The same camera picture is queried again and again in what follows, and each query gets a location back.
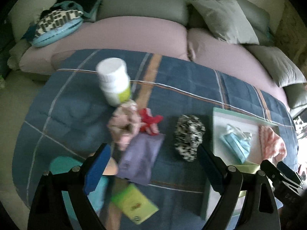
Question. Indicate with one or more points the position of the pink white fuzzy cloth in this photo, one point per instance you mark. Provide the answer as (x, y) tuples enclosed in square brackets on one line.
[(273, 147)]

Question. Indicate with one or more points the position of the blue plaid tablecloth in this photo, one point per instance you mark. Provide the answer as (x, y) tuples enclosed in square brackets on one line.
[(69, 117)]

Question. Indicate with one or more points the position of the pink cream fabric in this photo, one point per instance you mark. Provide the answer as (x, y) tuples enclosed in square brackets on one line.
[(124, 124)]

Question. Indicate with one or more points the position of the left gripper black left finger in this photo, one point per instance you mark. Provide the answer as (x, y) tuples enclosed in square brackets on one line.
[(94, 167)]

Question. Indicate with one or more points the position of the leopard print scrunchie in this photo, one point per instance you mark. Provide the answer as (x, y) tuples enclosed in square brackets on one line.
[(188, 135)]

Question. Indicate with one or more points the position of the grey throw pillow large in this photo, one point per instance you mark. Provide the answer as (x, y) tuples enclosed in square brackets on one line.
[(226, 21)]

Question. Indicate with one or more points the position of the green tissue pack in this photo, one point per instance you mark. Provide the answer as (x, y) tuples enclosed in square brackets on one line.
[(134, 204)]

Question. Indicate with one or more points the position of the teal plastic toy box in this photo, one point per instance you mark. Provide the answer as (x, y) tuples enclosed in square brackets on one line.
[(63, 164)]

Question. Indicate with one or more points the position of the pink sofa seat cover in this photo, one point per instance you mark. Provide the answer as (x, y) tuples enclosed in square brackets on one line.
[(158, 36)]

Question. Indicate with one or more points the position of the grey throw pillow small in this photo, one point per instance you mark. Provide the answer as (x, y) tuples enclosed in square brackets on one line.
[(282, 70)]

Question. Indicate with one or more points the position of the grey green sectional sofa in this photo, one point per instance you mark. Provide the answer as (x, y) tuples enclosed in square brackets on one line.
[(263, 15)]

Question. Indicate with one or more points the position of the blue face mask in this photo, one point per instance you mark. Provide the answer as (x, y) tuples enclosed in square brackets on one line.
[(237, 141)]

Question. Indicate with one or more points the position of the teal rimmed white tray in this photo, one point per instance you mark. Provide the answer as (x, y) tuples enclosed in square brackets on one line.
[(246, 123)]

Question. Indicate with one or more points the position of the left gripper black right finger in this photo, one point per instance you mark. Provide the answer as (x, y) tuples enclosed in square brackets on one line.
[(220, 176)]

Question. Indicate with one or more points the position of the white medicine bottle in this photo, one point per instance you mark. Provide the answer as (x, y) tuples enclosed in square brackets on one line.
[(114, 80)]

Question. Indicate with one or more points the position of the light green cloth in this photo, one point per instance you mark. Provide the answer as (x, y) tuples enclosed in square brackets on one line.
[(250, 168)]

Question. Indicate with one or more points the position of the blue patterned cushion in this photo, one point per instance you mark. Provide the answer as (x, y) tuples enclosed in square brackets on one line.
[(55, 26)]

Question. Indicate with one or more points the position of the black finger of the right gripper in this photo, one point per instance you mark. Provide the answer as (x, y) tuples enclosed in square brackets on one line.
[(289, 173), (272, 173)]

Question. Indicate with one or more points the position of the patterned curtain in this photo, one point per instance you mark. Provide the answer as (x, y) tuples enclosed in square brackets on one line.
[(291, 36)]

